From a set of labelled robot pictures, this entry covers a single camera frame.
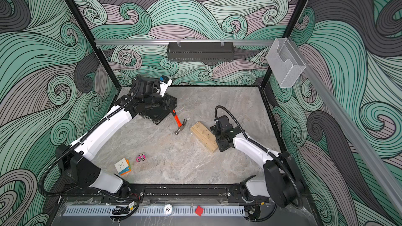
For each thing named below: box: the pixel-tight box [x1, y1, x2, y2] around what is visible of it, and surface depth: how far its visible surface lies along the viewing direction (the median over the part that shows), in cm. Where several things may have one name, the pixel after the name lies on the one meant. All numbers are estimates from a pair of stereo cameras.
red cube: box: [194, 205, 204, 217], surface depth 70 cm
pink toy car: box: [136, 153, 147, 163], surface depth 85 cm
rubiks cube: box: [114, 157, 132, 176], surface depth 79 cm
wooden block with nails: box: [190, 121, 219, 154], surface depth 92 cm
